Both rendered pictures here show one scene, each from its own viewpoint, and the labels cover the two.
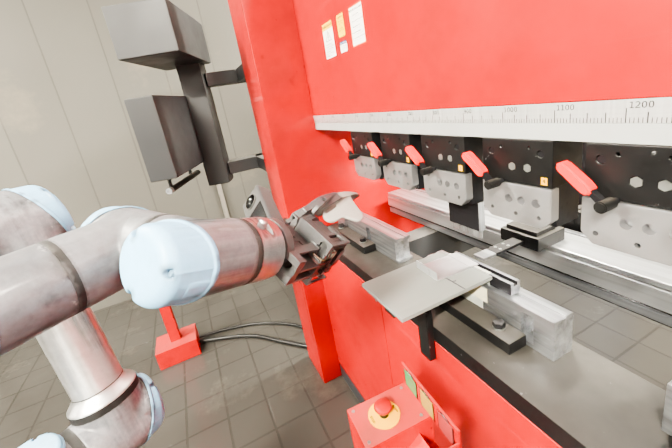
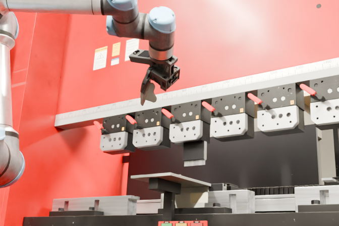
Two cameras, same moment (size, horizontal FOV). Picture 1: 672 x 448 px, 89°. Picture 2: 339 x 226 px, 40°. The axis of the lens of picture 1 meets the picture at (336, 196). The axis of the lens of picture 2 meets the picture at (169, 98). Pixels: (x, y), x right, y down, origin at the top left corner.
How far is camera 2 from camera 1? 1.27 m
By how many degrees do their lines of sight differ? 46
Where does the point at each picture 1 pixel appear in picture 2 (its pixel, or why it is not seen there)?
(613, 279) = (270, 202)
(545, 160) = (242, 100)
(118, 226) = not seen: hidden behind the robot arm
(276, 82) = (39, 77)
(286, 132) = (33, 117)
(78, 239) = not seen: hidden behind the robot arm
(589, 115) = (258, 78)
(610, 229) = (268, 121)
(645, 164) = (276, 92)
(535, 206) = (237, 124)
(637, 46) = (270, 55)
